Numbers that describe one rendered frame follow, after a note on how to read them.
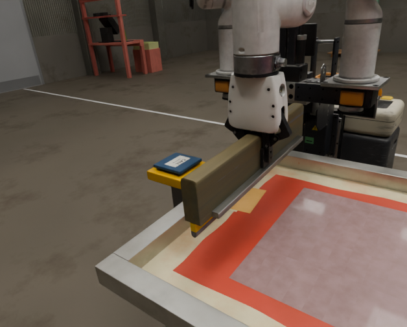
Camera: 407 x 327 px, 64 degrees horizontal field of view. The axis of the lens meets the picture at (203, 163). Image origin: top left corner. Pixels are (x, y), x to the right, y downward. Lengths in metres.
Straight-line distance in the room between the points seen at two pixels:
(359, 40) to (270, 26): 0.52
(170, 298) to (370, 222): 0.42
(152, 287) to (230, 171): 0.21
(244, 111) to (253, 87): 0.05
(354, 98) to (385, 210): 0.39
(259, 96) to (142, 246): 0.32
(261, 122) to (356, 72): 0.52
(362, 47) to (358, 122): 0.67
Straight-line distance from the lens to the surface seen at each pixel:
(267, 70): 0.54
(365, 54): 1.04
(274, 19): 0.54
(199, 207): 0.46
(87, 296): 2.00
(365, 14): 1.02
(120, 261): 0.57
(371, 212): 0.75
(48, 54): 9.33
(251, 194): 0.77
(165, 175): 0.89
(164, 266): 0.59
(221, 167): 0.49
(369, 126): 1.64
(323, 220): 0.70
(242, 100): 0.57
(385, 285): 0.59
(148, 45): 8.96
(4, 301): 2.20
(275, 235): 0.64
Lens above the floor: 1.35
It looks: 25 degrees down
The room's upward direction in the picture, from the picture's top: 4 degrees counter-clockwise
